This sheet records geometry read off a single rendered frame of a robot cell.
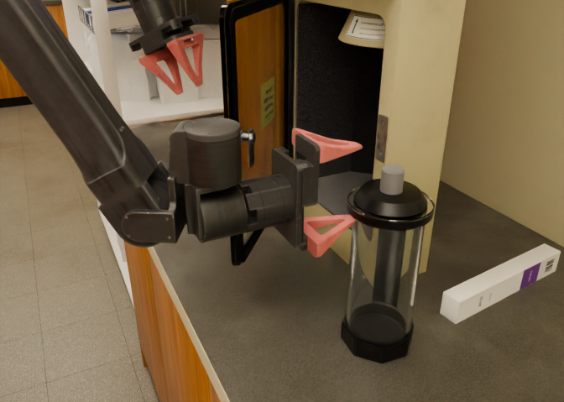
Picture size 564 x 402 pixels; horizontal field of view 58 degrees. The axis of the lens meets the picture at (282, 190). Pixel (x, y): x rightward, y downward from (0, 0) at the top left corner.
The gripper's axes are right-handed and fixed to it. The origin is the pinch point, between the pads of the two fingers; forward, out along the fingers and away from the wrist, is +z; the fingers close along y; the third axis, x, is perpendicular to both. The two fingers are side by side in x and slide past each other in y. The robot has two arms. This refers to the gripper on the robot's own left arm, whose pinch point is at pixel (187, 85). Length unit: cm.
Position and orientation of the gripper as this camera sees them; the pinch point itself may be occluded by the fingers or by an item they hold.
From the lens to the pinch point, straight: 83.9
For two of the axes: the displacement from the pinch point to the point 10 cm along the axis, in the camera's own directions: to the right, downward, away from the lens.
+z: 3.8, 8.9, 2.4
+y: -7.9, 1.8, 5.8
